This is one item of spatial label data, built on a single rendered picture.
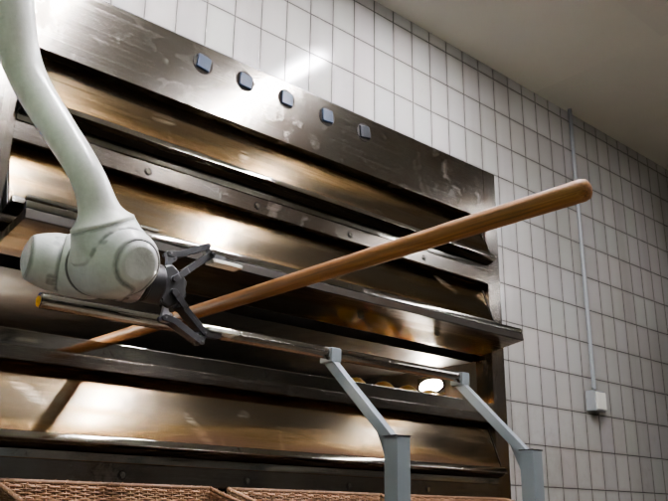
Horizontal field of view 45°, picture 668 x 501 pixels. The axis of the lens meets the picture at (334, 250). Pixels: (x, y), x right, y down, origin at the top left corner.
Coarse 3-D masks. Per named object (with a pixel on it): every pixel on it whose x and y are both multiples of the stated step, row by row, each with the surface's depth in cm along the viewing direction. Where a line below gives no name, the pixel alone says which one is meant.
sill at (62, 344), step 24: (0, 336) 177; (24, 336) 181; (48, 336) 184; (120, 360) 195; (144, 360) 199; (168, 360) 204; (192, 360) 208; (216, 360) 213; (288, 384) 228; (312, 384) 234; (336, 384) 240; (360, 384) 246; (456, 408) 274
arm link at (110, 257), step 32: (0, 0) 128; (32, 0) 132; (0, 32) 129; (32, 32) 132; (32, 64) 131; (32, 96) 129; (64, 128) 126; (64, 160) 125; (96, 160) 126; (96, 192) 123; (96, 224) 121; (128, 224) 124; (96, 256) 120; (128, 256) 119; (96, 288) 123; (128, 288) 121
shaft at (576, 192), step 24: (552, 192) 103; (576, 192) 101; (480, 216) 112; (504, 216) 109; (528, 216) 107; (408, 240) 122; (432, 240) 118; (456, 240) 117; (336, 264) 134; (360, 264) 130; (264, 288) 148; (288, 288) 144; (216, 312) 162; (120, 336) 190
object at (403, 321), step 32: (32, 224) 175; (64, 224) 177; (160, 256) 195; (192, 256) 198; (192, 288) 215; (224, 288) 217; (320, 288) 224; (320, 320) 246; (352, 320) 249; (384, 320) 251; (416, 320) 254; (448, 320) 258; (480, 352) 292
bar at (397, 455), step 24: (72, 312) 151; (96, 312) 153; (120, 312) 157; (144, 312) 161; (240, 336) 174; (264, 336) 179; (336, 360) 190; (360, 360) 197; (384, 360) 202; (456, 384) 221; (360, 408) 179; (480, 408) 214; (384, 432) 172; (504, 432) 206; (384, 456) 169; (408, 456) 168; (528, 456) 198; (408, 480) 167; (528, 480) 197
